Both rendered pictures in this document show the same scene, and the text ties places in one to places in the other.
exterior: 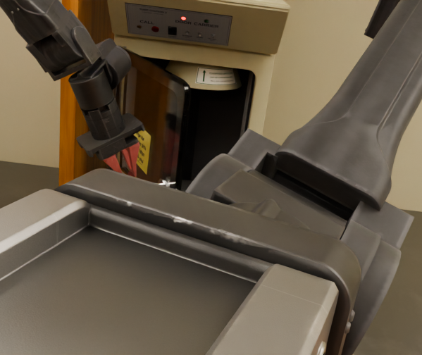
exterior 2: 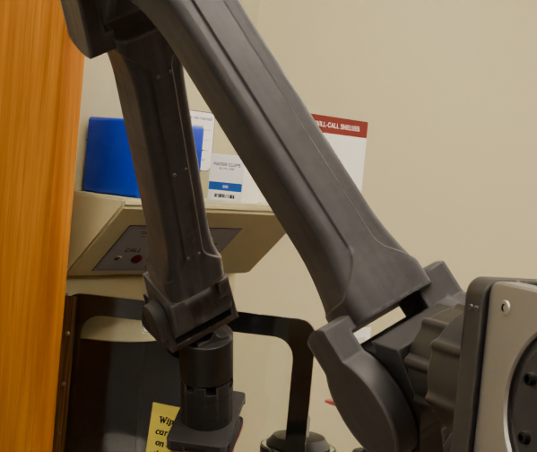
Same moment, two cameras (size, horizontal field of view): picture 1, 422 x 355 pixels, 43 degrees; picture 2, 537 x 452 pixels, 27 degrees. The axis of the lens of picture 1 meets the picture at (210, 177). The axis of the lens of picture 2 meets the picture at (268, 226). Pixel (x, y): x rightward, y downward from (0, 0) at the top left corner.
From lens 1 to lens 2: 103 cm
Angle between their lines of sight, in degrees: 50
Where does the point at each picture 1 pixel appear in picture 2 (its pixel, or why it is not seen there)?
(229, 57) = not seen: hidden behind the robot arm
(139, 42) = (85, 283)
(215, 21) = (219, 238)
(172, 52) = (125, 291)
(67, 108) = (44, 409)
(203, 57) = not seen: hidden behind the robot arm
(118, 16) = (101, 247)
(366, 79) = not seen: outside the picture
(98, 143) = (221, 434)
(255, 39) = (242, 256)
